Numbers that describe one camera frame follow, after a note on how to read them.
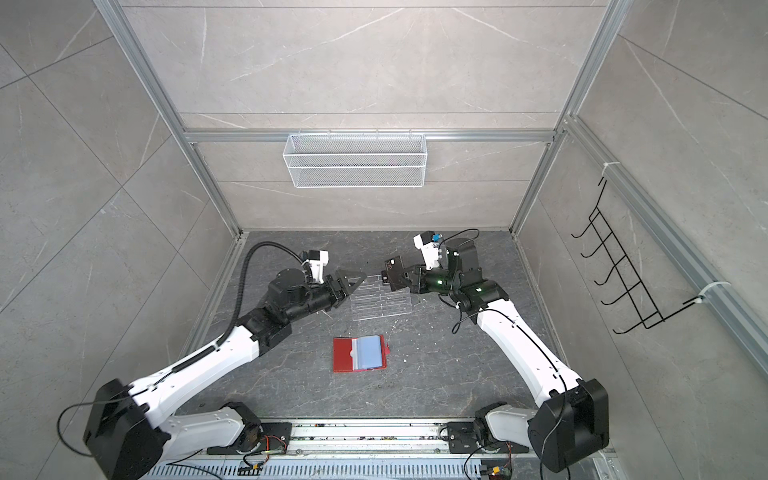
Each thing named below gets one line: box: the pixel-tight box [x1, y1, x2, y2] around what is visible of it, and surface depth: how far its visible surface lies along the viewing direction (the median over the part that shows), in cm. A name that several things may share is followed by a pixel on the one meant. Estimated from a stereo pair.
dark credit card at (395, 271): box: [384, 255, 408, 292], surface depth 76 cm
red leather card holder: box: [332, 334, 390, 373], surface depth 89 cm
